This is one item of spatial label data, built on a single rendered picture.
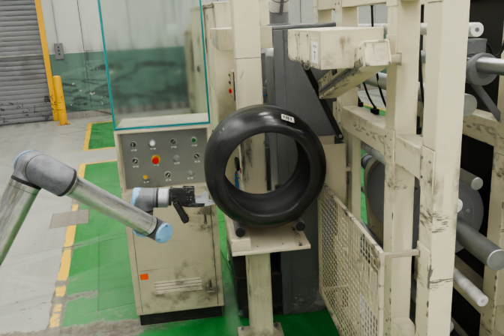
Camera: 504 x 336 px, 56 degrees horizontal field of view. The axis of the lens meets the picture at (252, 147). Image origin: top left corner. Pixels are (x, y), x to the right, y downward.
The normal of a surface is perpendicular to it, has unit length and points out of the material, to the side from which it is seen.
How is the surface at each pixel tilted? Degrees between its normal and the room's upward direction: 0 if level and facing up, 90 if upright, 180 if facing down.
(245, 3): 90
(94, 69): 90
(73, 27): 90
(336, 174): 90
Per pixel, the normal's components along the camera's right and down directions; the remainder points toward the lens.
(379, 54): 0.10, -0.07
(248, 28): 0.12, 0.25
